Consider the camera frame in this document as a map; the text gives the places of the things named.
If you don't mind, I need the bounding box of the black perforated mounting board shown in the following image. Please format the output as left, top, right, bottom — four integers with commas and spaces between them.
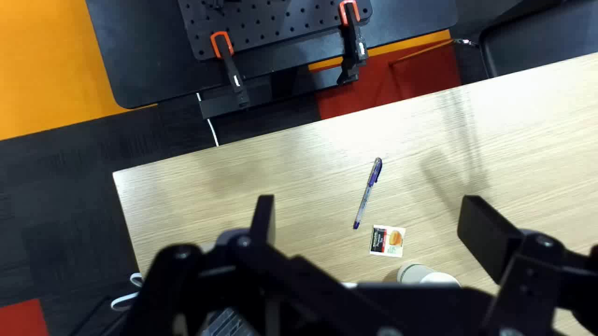
175, 0, 373, 64

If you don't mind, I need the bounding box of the small printed paper card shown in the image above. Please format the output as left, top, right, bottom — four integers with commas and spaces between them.
367, 224, 407, 260

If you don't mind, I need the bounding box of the orange black bar clamp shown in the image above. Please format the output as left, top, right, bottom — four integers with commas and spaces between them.
334, 0, 369, 88
207, 28, 252, 109

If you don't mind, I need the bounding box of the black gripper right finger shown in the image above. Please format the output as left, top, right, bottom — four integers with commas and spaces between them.
455, 194, 523, 286

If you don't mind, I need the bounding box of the white appliance power cable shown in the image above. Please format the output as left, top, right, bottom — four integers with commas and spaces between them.
108, 271, 145, 314

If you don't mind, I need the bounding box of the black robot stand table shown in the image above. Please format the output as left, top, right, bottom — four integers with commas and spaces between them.
83, 0, 459, 122

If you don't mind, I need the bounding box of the blue capped ballpoint pen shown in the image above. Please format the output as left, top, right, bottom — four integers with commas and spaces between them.
351, 155, 384, 232

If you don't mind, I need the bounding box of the white paper cup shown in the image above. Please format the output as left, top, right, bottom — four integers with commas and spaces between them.
394, 262, 461, 288

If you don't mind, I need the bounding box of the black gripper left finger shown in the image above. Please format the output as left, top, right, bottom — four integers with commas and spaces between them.
248, 193, 276, 252

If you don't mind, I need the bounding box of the thin white cable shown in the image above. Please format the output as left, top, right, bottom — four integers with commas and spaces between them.
194, 92, 222, 150

